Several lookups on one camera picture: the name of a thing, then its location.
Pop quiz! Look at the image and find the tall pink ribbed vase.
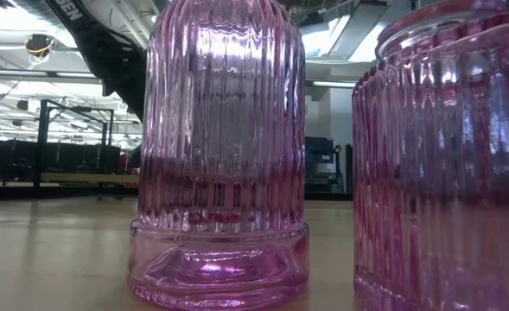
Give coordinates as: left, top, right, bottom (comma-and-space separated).
127, 0, 310, 311
352, 0, 509, 311

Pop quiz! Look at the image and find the black equipment rack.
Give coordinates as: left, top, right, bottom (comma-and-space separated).
304, 136, 346, 194

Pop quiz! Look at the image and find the ceiling light strip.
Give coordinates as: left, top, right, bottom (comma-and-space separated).
309, 79, 358, 90

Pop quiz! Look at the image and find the black workbench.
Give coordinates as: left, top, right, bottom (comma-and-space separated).
0, 138, 121, 181

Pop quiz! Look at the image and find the wooden shelf with black frame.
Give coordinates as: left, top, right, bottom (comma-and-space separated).
32, 98, 141, 194

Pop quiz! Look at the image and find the black ceiling fixture, yellow cable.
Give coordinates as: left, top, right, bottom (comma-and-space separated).
23, 33, 56, 70

